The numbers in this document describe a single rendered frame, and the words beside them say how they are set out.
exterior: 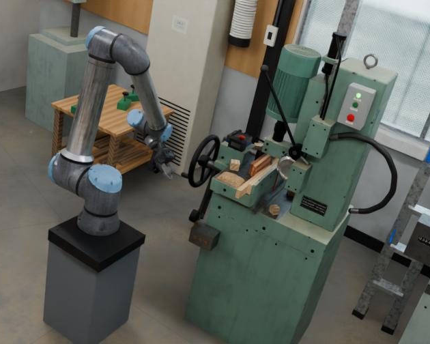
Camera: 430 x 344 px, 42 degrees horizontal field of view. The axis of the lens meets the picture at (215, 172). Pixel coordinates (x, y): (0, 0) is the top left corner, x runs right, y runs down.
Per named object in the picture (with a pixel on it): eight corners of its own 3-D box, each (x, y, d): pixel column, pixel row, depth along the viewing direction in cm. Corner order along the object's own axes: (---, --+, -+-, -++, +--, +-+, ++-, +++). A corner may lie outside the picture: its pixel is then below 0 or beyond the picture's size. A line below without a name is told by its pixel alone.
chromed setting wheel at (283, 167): (275, 174, 256) (282, 150, 250) (299, 185, 251) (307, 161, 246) (272, 176, 253) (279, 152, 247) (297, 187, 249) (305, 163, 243)
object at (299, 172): (291, 181, 253) (298, 158, 247) (306, 187, 250) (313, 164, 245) (283, 188, 245) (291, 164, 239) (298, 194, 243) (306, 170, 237)
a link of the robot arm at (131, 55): (148, 37, 226) (177, 130, 285) (123, 28, 230) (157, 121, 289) (132, 57, 222) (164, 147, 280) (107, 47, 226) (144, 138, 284)
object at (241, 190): (291, 149, 297) (293, 142, 296) (295, 151, 297) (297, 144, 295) (235, 196, 242) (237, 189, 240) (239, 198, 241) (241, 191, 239)
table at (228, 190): (247, 142, 308) (250, 133, 305) (297, 164, 298) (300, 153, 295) (191, 181, 259) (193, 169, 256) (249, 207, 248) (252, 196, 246)
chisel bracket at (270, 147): (266, 149, 270) (270, 134, 266) (292, 161, 265) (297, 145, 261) (259, 154, 264) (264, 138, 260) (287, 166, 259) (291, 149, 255)
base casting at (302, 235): (248, 176, 302) (252, 161, 298) (349, 220, 283) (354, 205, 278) (209, 208, 266) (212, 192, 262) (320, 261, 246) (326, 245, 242)
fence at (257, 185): (297, 153, 295) (300, 143, 293) (300, 154, 295) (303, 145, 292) (250, 194, 246) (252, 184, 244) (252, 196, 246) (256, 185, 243)
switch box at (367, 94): (340, 118, 232) (353, 82, 224) (363, 126, 228) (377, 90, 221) (336, 121, 227) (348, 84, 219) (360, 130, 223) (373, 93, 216)
